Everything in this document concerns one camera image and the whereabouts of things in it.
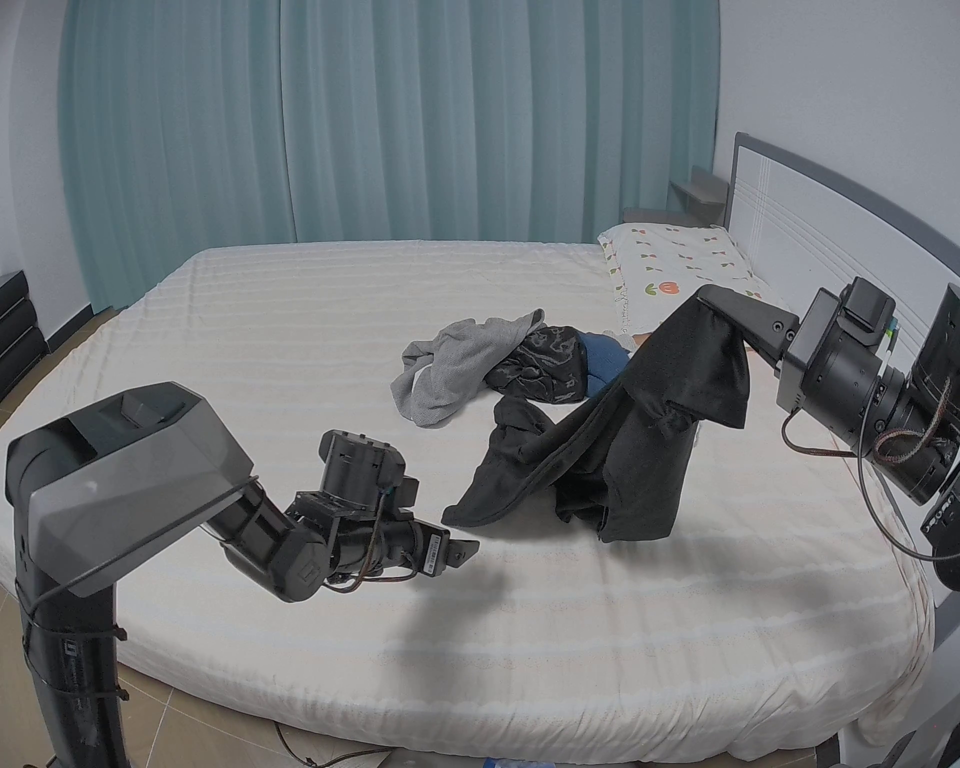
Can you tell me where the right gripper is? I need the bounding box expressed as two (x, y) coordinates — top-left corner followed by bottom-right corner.
(696, 283), (905, 455)

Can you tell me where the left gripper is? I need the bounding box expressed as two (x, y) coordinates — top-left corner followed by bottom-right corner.
(378, 517), (482, 580)

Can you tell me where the black T-shirt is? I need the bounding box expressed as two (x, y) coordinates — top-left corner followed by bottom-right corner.
(441, 296), (753, 545)

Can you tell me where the bed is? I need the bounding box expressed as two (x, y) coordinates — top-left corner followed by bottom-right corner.
(3, 131), (960, 768)

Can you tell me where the white printed pillow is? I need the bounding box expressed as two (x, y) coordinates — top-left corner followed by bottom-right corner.
(597, 222), (796, 339)

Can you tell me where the grey bedside table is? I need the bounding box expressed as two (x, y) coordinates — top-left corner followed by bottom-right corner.
(621, 166), (732, 230)

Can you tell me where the blue garment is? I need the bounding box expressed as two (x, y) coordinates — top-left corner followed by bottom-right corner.
(581, 332), (633, 397)

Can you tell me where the grey garment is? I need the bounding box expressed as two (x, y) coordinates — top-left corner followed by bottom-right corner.
(390, 307), (545, 430)

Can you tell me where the black shiny garment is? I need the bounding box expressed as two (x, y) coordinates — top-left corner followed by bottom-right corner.
(483, 324), (590, 406)

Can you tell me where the blue-green curtain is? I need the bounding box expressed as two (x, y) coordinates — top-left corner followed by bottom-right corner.
(58, 0), (721, 310)

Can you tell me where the black chest of drawers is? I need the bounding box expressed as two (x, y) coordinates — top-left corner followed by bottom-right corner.
(0, 268), (52, 402)

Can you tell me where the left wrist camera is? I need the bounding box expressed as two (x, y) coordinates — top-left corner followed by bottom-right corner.
(384, 471), (421, 514)

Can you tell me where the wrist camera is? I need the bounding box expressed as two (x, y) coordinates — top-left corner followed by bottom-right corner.
(838, 276), (899, 354)
(384, 471), (421, 514)

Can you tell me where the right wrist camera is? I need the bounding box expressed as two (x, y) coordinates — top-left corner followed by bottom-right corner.
(838, 276), (899, 354)

